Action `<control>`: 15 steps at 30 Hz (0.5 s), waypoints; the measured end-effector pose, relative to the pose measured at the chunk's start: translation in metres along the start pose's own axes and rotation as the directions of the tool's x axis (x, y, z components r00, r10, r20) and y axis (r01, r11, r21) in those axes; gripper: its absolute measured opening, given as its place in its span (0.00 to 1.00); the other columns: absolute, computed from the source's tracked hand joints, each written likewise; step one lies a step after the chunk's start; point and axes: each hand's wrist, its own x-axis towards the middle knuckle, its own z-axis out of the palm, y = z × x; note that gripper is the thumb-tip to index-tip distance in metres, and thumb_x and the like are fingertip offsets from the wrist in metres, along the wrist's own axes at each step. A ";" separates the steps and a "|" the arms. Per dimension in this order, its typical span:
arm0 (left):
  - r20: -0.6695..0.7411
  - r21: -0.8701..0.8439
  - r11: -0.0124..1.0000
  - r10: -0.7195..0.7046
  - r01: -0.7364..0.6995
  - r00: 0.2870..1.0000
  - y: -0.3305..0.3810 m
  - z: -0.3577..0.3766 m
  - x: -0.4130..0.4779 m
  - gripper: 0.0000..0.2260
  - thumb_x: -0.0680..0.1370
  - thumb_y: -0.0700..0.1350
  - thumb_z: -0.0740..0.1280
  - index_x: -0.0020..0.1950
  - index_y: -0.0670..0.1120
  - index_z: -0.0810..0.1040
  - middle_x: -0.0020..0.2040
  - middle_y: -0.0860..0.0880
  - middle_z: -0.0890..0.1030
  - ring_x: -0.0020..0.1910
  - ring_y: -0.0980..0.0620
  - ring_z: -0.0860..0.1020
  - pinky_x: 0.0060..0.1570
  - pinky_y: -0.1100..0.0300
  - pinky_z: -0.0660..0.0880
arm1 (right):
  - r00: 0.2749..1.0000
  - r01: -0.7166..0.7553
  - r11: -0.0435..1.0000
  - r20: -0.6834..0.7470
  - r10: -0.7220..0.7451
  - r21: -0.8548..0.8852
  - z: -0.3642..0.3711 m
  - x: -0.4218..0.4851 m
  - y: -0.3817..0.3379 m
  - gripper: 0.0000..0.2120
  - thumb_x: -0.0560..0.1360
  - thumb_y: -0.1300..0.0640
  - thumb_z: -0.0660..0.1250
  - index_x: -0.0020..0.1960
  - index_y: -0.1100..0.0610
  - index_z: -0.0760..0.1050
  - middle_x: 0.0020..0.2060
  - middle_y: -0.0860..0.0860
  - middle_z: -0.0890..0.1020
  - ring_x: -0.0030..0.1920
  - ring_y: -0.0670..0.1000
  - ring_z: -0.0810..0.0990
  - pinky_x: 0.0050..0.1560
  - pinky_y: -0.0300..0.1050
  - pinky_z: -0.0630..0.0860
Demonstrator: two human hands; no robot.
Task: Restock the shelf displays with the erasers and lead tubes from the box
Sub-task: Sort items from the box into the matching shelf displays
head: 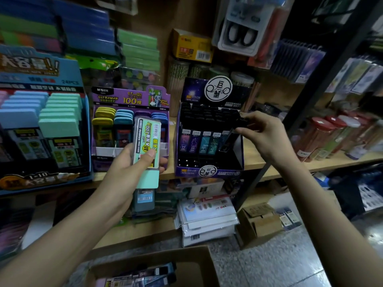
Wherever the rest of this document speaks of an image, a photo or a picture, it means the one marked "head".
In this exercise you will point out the blue display box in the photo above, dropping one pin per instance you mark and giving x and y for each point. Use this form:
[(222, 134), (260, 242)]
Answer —
[(36, 77)]

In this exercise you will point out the heap of green teal packs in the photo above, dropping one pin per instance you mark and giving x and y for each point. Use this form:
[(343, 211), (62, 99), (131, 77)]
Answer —
[(161, 209)]

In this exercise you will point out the yellow carton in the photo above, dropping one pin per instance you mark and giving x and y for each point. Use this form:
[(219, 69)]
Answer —
[(192, 46)]

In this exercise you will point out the brown cardboard box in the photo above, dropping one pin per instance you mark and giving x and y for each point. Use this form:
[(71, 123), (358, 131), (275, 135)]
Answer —
[(197, 263)]

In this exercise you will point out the stack of white packets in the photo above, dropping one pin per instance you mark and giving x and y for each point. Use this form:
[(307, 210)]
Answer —
[(206, 221)]

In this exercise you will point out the hanging white blister package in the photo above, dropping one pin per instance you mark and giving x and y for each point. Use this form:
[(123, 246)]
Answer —
[(245, 32)]

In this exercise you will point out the row of dark blue refills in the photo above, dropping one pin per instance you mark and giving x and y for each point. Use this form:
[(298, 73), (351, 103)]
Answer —
[(298, 62)]

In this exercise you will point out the black plastic basket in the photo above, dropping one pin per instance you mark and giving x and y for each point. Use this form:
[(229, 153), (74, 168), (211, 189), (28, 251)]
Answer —
[(362, 191)]

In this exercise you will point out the person's left hand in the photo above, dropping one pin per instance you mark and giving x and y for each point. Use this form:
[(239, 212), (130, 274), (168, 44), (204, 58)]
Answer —
[(122, 182)]

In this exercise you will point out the person's right hand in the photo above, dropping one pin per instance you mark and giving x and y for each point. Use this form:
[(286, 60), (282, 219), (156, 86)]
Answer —
[(272, 140)]

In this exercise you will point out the person's right forearm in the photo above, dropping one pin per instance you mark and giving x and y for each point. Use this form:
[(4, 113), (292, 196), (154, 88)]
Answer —
[(335, 224)]

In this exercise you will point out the black and white display box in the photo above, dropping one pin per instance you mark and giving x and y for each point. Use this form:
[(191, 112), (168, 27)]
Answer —
[(197, 92)]

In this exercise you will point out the red cylinder containers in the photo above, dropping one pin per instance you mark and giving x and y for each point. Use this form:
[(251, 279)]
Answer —
[(320, 137)]

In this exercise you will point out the wooden shelf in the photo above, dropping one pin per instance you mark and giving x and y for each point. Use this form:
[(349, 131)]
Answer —
[(311, 164)]

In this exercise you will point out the small open brown carton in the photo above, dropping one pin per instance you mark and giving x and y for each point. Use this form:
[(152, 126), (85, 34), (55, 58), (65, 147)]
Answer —
[(260, 227)]

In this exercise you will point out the person's left forearm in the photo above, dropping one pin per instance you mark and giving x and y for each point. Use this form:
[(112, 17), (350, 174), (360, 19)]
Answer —
[(54, 248)]

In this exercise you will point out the pile of pencil lead cases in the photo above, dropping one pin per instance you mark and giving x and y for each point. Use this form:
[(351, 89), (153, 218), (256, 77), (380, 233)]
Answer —
[(137, 276)]

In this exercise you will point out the stack of blue packets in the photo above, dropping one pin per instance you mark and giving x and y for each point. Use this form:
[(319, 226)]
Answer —
[(90, 26)]

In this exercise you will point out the white printed carton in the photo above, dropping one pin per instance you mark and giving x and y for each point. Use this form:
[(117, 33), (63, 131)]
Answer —
[(206, 188)]

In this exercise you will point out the purple display box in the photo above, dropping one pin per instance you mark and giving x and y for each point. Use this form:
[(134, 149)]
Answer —
[(119, 95)]

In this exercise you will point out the stack of green packets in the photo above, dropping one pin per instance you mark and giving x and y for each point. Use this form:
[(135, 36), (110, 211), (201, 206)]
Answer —
[(139, 50)]

